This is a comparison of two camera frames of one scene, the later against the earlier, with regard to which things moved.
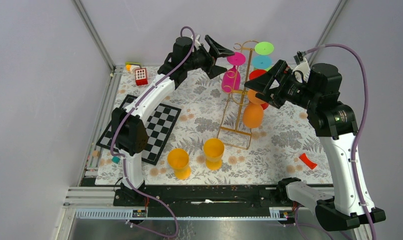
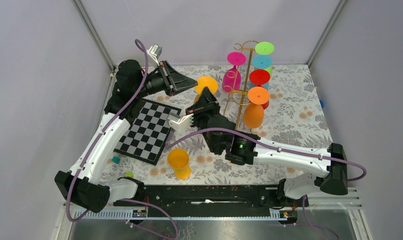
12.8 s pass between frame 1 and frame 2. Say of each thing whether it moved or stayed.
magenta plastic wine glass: stayed
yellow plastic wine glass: stayed
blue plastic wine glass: stayed
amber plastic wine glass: moved
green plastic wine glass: stayed
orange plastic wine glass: stayed
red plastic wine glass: stayed
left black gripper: moved
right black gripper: moved
